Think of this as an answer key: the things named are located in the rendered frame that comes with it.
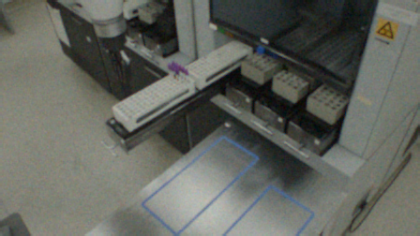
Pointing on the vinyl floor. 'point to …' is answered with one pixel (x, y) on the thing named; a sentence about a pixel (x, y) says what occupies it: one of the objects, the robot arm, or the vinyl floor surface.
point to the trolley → (231, 194)
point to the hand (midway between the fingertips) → (126, 87)
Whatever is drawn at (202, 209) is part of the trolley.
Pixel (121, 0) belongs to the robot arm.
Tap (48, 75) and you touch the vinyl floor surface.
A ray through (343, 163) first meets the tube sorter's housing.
